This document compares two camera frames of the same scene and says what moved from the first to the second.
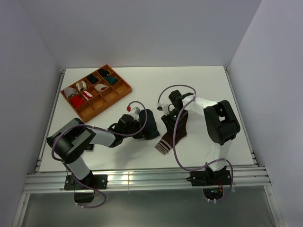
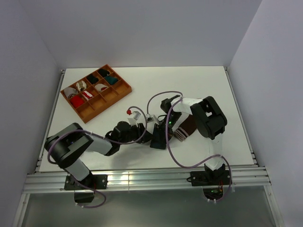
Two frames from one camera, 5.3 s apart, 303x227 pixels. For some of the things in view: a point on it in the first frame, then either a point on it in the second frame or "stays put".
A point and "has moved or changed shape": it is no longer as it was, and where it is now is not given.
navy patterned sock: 151,130 has moved or changed shape
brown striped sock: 166,141 has moved or changed shape
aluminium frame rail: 39,183 stays put
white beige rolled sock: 81,85 stays put
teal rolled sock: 111,79 stays put
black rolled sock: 92,79 stays put
